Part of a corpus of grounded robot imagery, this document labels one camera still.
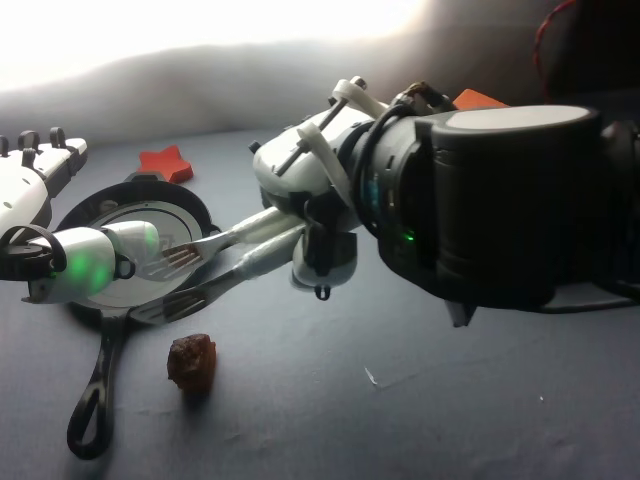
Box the black cast iron skillet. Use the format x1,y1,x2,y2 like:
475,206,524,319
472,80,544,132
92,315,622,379
53,172,224,461

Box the brown piece of meat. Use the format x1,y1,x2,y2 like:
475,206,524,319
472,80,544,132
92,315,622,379
166,332,217,396

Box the white backdrop sheet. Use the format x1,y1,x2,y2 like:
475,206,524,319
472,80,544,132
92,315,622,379
0,0,551,151

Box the thin red cable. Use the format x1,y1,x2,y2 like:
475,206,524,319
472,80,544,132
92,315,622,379
533,0,577,101

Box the metal tongs with taped handles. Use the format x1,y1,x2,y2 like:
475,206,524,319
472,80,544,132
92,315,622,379
130,205,311,324

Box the red star block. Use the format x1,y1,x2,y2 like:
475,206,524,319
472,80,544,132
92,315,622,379
138,144,195,184

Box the orange cube block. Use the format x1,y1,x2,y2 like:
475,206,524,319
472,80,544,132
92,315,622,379
452,88,512,111

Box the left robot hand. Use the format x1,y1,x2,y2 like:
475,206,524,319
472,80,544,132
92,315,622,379
0,127,162,306

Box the grey table cloth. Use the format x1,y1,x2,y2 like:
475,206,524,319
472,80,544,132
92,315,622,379
0,119,640,480

